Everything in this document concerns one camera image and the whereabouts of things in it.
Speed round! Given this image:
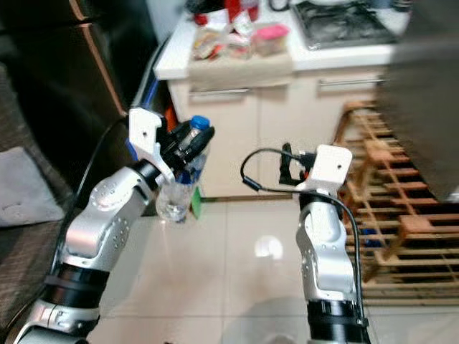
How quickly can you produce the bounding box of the clear bottle with blue cap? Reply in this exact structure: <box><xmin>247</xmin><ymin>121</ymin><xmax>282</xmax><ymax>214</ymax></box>
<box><xmin>156</xmin><ymin>115</ymin><xmax>212</xmax><ymax>224</ymax></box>

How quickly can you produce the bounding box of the dark fridge with copper trim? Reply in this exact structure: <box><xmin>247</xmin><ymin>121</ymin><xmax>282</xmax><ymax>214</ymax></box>
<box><xmin>0</xmin><ymin>0</ymin><xmax>151</xmax><ymax>209</ymax></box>

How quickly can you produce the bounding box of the white kitchen counter with drawers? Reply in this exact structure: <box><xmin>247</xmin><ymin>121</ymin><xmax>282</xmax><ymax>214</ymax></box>
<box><xmin>153</xmin><ymin>0</ymin><xmax>413</xmax><ymax>200</ymax></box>

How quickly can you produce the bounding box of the small green item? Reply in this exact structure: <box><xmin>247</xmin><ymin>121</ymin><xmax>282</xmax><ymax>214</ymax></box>
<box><xmin>190</xmin><ymin>188</ymin><xmax>205</xmax><ymax>219</ymax></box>

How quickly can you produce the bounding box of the beige towel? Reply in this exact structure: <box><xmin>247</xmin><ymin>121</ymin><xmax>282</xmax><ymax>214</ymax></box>
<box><xmin>186</xmin><ymin>52</ymin><xmax>295</xmax><ymax>94</ymax></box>

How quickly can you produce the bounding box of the colourful snack packet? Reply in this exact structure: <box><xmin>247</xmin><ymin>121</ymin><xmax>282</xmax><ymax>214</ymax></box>
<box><xmin>192</xmin><ymin>29</ymin><xmax>227</xmax><ymax>62</ymax></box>

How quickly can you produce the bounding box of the wooden slatted rack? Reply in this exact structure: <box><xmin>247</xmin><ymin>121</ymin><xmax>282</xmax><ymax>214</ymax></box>
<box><xmin>333</xmin><ymin>100</ymin><xmax>459</xmax><ymax>287</ymax></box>

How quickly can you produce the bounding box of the container with pink lid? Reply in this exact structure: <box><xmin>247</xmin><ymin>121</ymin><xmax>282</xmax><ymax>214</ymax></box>
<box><xmin>253</xmin><ymin>24</ymin><xmax>291</xmax><ymax>58</ymax></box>

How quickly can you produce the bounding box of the red container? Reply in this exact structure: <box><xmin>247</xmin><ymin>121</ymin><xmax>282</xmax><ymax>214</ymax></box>
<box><xmin>222</xmin><ymin>0</ymin><xmax>259</xmax><ymax>22</ymax></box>

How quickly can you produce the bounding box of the black gas stove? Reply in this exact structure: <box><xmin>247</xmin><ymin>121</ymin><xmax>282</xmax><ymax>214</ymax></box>
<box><xmin>290</xmin><ymin>0</ymin><xmax>399</xmax><ymax>51</ymax></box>

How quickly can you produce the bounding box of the grey pillow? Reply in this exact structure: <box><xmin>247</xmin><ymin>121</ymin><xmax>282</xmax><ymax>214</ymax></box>
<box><xmin>0</xmin><ymin>147</ymin><xmax>65</xmax><ymax>229</ymax></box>

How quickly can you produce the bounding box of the brown woven armchair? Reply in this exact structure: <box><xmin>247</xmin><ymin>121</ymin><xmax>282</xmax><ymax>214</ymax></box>
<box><xmin>0</xmin><ymin>64</ymin><xmax>69</xmax><ymax>330</ymax></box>

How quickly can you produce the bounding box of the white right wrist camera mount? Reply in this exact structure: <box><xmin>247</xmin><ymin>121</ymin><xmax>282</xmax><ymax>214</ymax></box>
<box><xmin>298</xmin><ymin>145</ymin><xmax>354</xmax><ymax>196</ymax></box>

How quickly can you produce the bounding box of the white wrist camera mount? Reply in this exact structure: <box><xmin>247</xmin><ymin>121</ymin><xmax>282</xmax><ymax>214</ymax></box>
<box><xmin>298</xmin><ymin>145</ymin><xmax>354</xmax><ymax>196</ymax></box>
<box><xmin>128</xmin><ymin>107</ymin><xmax>174</xmax><ymax>183</ymax></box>

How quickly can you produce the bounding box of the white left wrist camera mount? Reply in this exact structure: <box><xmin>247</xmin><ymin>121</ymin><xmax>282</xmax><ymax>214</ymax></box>
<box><xmin>128</xmin><ymin>107</ymin><xmax>174</xmax><ymax>183</ymax></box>

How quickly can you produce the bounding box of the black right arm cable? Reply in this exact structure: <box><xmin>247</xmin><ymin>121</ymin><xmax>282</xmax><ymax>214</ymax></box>
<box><xmin>240</xmin><ymin>148</ymin><xmax>366</xmax><ymax>316</ymax></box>

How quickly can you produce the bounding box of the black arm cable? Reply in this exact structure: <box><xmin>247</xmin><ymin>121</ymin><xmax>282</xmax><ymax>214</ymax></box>
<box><xmin>0</xmin><ymin>115</ymin><xmax>133</xmax><ymax>344</ymax></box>
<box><xmin>240</xmin><ymin>148</ymin><xmax>366</xmax><ymax>316</ymax></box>

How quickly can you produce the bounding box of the short silver drawer handle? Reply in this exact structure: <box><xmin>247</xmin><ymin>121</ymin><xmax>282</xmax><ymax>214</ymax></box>
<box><xmin>189</xmin><ymin>87</ymin><xmax>252</xmax><ymax>97</ymax></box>

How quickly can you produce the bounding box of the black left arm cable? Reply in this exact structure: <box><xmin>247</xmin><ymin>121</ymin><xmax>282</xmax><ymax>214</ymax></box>
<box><xmin>0</xmin><ymin>115</ymin><xmax>133</xmax><ymax>344</ymax></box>

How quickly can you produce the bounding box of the long silver drawer handle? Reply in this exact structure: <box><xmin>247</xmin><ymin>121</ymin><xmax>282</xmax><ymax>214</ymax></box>
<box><xmin>318</xmin><ymin>77</ymin><xmax>387</xmax><ymax>88</ymax></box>

